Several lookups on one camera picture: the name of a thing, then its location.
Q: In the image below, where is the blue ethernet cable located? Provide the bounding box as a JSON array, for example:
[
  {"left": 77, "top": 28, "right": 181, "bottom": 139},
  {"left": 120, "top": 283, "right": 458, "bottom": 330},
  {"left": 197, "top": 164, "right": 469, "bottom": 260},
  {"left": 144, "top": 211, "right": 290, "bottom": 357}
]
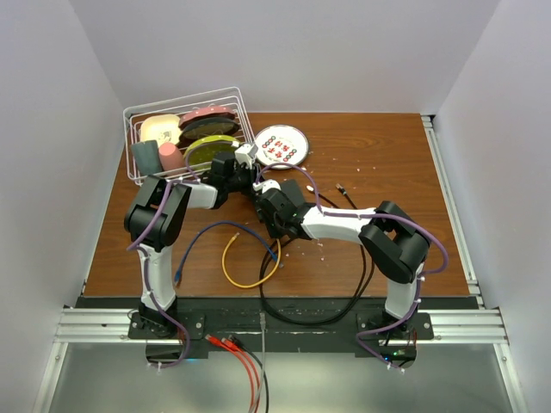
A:
[{"left": 172, "top": 220, "right": 279, "bottom": 287}]

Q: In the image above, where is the yellow ethernet cable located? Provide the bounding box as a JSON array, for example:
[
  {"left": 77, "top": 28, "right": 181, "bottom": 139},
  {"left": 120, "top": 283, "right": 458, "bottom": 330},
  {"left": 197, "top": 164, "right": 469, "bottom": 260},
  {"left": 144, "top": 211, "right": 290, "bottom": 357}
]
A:
[{"left": 221, "top": 231, "right": 282, "bottom": 289}]

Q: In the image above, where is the black network switch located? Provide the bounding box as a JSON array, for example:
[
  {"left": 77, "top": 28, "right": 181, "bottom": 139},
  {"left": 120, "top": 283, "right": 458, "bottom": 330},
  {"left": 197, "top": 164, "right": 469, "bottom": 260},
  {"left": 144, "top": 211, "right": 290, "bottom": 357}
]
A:
[{"left": 255, "top": 180, "right": 306, "bottom": 213}]

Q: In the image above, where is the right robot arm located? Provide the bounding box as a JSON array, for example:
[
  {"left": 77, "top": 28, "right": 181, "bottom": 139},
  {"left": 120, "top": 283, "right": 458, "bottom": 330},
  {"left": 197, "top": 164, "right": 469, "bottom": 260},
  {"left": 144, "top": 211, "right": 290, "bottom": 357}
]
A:
[{"left": 255, "top": 188, "right": 430, "bottom": 338}]

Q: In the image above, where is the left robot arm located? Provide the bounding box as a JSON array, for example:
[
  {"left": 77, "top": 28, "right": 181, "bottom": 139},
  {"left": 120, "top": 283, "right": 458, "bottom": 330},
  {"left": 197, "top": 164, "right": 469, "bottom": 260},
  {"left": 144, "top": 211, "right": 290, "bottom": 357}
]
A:
[{"left": 124, "top": 151, "right": 258, "bottom": 337}]

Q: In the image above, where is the green plate in rack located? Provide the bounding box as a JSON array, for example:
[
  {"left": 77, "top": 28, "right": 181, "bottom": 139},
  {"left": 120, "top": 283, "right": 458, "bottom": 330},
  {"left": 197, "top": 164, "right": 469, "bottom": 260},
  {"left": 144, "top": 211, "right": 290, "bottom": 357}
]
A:
[{"left": 183, "top": 135, "right": 241, "bottom": 169}]

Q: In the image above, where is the white round printed plate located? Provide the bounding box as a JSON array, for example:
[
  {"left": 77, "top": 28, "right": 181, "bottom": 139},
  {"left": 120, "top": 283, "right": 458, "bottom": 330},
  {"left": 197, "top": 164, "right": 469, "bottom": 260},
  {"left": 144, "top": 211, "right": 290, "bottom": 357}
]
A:
[{"left": 254, "top": 125, "right": 309, "bottom": 170}]

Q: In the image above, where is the dark olive plate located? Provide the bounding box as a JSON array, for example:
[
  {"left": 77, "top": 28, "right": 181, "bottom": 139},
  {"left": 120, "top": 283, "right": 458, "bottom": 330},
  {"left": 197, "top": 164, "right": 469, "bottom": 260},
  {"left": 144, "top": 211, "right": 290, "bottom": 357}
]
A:
[{"left": 180, "top": 117, "right": 240, "bottom": 141}]

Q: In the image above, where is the pink plate in rack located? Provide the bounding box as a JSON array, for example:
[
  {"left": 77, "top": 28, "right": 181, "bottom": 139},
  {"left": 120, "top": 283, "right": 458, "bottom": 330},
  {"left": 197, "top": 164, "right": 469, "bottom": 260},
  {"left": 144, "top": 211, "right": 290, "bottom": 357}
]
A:
[{"left": 178, "top": 106, "right": 236, "bottom": 130}]

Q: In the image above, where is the pink cup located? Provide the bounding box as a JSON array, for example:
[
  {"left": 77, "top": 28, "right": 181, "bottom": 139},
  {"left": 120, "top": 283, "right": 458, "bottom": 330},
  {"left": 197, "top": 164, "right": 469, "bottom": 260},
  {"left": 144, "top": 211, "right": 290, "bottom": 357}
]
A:
[{"left": 158, "top": 142, "right": 185, "bottom": 171}]

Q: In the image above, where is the cream square plate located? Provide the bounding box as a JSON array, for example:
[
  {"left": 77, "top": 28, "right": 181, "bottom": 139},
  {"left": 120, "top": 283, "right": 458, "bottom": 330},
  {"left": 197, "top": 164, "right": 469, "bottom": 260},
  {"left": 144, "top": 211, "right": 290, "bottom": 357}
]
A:
[{"left": 139, "top": 114, "right": 181, "bottom": 146}]

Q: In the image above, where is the dark grey cup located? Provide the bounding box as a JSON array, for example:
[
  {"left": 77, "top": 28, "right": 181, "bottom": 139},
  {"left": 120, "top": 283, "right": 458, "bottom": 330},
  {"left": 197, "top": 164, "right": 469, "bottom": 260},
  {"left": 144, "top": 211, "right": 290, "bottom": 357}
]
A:
[{"left": 130, "top": 140, "right": 163, "bottom": 176}]

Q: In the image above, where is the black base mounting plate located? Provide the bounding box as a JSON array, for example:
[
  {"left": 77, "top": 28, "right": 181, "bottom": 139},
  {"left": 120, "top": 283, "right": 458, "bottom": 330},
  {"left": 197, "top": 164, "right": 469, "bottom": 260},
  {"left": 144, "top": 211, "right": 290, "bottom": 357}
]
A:
[{"left": 70, "top": 297, "right": 480, "bottom": 368}]

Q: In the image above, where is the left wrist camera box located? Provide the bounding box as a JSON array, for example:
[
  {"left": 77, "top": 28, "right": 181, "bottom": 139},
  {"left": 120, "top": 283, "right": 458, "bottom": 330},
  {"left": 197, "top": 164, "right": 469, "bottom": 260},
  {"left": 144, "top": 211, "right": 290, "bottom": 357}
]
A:
[{"left": 234, "top": 143, "right": 258, "bottom": 170}]

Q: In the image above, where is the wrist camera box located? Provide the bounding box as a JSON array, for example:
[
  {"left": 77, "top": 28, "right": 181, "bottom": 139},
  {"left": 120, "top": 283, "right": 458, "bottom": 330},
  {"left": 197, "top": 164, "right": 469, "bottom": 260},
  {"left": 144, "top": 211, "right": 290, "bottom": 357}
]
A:
[
  {"left": 252, "top": 179, "right": 281, "bottom": 194},
  {"left": 234, "top": 143, "right": 258, "bottom": 170}
]

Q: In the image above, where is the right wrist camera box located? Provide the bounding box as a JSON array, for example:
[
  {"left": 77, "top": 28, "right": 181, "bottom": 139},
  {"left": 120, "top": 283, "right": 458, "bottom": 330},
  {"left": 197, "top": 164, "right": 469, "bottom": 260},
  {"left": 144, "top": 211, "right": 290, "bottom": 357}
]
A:
[{"left": 252, "top": 179, "right": 281, "bottom": 194}]

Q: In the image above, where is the white wire dish rack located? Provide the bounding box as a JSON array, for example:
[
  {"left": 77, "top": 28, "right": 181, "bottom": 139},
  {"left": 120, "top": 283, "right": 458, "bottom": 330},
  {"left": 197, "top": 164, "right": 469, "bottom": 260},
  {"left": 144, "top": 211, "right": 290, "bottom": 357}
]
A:
[{"left": 122, "top": 86, "right": 254, "bottom": 185}]

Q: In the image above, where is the black braided cable two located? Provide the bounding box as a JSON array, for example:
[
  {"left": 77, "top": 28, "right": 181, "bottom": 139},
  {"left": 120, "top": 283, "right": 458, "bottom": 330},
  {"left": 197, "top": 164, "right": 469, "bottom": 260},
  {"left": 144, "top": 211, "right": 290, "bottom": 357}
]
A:
[{"left": 262, "top": 183, "right": 375, "bottom": 317}]

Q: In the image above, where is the grey cable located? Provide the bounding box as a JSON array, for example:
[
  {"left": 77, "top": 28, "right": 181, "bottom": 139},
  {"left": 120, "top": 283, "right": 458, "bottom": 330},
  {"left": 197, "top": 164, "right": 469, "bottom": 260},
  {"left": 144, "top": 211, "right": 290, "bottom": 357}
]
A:
[{"left": 259, "top": 312, "right": 267, "bottom": 413}]

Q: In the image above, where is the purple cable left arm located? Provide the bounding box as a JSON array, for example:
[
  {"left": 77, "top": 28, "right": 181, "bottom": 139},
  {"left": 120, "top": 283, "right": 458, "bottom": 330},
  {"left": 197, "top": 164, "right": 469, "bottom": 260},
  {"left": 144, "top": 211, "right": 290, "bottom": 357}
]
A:
[{"left": 126, "top": 148, "right": 225, "bottom": 369}]

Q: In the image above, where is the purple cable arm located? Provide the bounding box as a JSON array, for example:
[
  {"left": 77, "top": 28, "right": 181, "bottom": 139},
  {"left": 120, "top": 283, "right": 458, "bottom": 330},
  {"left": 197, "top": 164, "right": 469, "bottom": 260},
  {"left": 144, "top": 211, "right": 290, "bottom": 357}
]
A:
[
  {"left": 253, "top": 162, "right": 449, "bottom": 371},
  {"left": 126, "top": 148, "right": 225, "bottom": 369}
]

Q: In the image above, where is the black loose cable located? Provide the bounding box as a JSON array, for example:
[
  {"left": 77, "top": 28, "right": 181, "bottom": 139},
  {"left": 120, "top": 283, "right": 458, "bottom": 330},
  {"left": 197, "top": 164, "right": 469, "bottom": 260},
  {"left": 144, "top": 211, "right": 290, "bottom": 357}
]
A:
[{"left": 227, "top": 334, "right": 270, "bottom": 413}]

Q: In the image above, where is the red cable two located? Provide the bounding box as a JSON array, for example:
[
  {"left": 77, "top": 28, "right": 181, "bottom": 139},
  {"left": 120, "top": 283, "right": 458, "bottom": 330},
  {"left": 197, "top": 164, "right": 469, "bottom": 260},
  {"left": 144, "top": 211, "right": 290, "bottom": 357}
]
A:
[{"left": 220, "top": 337, "right": 263, "bottom": 413}]

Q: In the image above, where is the red cable one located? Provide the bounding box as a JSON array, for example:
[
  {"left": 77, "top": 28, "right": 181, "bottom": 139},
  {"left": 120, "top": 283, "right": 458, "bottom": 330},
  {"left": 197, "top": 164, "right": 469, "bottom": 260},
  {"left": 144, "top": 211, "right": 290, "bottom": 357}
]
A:
[{"left": 204, "top": 334, "right": 262, "bottom": 413}]

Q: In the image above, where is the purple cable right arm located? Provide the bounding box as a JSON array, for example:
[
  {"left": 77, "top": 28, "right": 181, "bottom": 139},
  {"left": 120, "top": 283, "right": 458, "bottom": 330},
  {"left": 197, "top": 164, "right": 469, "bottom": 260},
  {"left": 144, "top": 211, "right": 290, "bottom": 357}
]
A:
[{"left": 253, "top": 162, "right": 449, "bottom": 371}]

